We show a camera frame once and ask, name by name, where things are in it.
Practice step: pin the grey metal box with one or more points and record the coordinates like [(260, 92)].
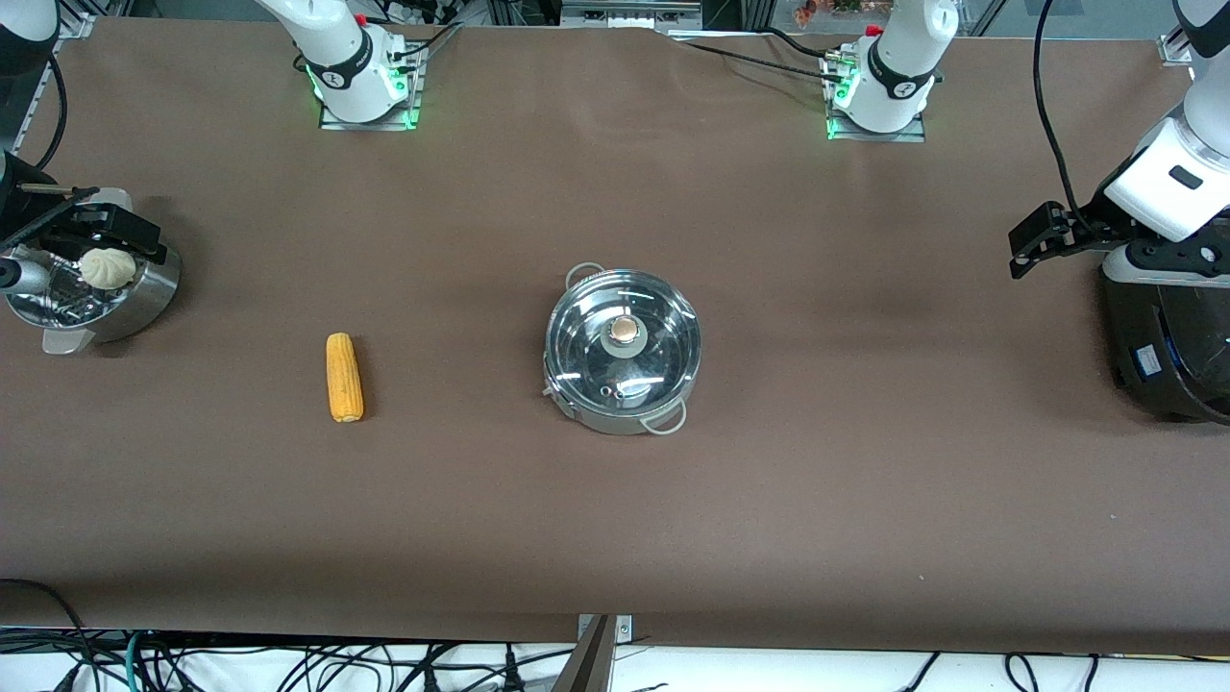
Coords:
[(629, 12)]

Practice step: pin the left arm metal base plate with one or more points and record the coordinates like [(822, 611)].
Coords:
[(918, 133)]

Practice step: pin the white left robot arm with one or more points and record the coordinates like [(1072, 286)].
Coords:
[(898, 58)]

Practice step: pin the yellow corn cob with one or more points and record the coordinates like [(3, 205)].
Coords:
[(345, 377)]

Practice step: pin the glass pot lid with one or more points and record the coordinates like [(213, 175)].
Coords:
[(596, 346)]

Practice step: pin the steel cooking pot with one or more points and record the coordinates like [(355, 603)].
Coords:
[(615, 424)]

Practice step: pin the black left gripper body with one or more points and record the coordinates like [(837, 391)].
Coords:
[(1087, 226)]

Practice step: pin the aluminium profile post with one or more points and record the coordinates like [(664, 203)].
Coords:
[(588, 663)]

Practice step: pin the aluminium corner profile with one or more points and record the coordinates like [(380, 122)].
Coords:
[(1177, 48)]

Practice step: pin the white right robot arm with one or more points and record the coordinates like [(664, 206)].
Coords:
[(346, 58)]

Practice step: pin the white steamed bun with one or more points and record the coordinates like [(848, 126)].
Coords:
[(108, 269)]

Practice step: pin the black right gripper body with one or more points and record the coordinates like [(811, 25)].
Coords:
[(38, 229)]

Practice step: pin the steel steamer pot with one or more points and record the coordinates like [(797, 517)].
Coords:
[(144, 298)]

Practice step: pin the black rice cooker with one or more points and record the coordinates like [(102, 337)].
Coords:
[(1168, 365)]

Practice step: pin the brown table mat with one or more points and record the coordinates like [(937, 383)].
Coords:
[(615, 538)]

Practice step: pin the orange background item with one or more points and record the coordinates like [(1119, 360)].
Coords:
[(826, 10)]

